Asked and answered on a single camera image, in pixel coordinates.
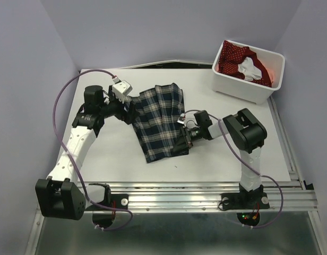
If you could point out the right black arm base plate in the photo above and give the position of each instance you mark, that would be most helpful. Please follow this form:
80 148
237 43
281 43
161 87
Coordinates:
250 203

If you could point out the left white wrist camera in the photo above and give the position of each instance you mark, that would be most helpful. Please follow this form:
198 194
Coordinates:
121 90

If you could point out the navy plaid pleated skirt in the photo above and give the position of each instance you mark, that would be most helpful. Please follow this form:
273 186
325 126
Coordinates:
157 127

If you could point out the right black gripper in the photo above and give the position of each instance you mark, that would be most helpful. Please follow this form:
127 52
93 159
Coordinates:
183 142

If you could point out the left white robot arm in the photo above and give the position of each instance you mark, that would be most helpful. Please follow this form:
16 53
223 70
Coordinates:
58 195

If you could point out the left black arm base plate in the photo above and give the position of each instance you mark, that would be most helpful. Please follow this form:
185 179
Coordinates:
109 210

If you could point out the white garment in bin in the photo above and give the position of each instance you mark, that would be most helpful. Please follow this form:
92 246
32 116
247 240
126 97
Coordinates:
249 70

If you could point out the aluminium rail frame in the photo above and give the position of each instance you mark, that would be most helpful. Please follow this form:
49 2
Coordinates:
184 218

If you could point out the red polka dot skirt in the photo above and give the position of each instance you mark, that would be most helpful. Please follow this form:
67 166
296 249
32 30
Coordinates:
232 55

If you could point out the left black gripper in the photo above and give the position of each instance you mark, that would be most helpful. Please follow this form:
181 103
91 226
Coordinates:
128 117

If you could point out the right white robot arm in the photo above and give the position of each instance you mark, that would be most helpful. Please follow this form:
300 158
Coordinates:
246 132

